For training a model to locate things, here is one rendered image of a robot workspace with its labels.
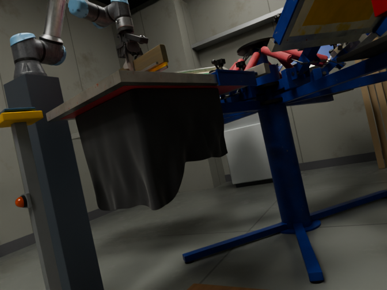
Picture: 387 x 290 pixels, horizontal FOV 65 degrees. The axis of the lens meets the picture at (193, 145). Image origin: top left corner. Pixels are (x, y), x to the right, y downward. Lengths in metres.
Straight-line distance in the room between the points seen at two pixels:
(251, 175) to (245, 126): 0.70
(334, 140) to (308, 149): 0.38
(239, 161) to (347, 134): 1.57
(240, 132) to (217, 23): 2.03
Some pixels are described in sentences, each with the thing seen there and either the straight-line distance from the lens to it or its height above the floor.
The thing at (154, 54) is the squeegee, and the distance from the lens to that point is 1.32.
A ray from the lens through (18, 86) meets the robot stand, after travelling 1.67.
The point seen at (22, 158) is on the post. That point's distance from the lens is 1.22.
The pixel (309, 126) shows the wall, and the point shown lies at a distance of 4.91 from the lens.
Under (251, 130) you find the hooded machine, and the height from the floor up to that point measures 0.76.
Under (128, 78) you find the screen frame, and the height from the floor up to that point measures 0.96.
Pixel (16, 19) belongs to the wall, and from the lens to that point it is 4.82.
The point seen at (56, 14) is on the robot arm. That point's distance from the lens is 1.83.
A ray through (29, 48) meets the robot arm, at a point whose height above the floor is 1.34.
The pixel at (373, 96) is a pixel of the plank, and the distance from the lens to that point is 4.38.
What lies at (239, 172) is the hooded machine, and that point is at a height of 0.21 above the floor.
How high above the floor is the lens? 0.71
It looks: level
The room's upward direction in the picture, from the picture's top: 12 degrees counter-clockwise
